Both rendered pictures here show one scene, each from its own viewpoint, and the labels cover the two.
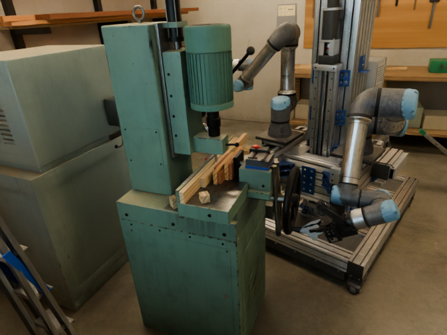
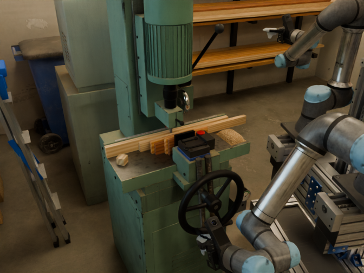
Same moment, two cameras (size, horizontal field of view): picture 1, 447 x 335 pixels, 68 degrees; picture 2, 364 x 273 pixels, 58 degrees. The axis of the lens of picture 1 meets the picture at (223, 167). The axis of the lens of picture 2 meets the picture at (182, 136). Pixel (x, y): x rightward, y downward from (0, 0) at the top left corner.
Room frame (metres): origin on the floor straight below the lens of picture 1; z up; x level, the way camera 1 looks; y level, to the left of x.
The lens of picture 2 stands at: (0.37, -0.78, 1.64)
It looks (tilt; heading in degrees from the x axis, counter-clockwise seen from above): 29 degrees down; 38
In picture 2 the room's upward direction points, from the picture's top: straight up
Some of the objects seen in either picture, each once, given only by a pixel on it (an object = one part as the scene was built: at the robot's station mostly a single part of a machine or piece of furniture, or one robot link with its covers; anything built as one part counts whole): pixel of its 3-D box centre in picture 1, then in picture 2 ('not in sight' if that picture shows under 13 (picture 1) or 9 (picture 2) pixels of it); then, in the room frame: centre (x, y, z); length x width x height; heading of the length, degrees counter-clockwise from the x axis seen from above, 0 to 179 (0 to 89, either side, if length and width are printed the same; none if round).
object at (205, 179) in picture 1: (227, 156); (195, 131); (1.44, -0.02, 0.92); 0.55 x 0.02 x 0.04; 157
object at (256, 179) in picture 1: (259, 173); (195, 160); (1.26, -0.15, 0.92); 0.15 x 0.13 x 0.09; 157
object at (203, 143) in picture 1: (211, 144); (169, 114); (1.33, 0.05, 1.03); 0.14 x 0.07 x 0.09; 67
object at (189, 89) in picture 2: not in sight; (182, 96); (1.54, 0.14, 1.02); 0.09 x 0.07 x 0.12; 157
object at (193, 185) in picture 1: (213, 165); (171, 135); (1.34, 0.04, 0.93); 0.60 x 0.02 x 0.05; 157
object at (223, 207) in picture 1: (240, 179); (184, 158); (1.29, -0.07, 0.87); 0.61 x 0.30 x 0.06; 157
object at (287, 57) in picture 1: (287, 70); (346, 56); (2.10, -0.43, 1.19); 0.15 x 0.12 x 0.55; 153
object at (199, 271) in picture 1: (201, 260); (162, 218); (1.37, 0.14, 0.36); 0.58 x 0.45 x 0.71; 67
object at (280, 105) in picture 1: (280, 108); (317, 100); (1.98, -0.37, 0.98); 0.13 x 0.12 x 0.14; 153
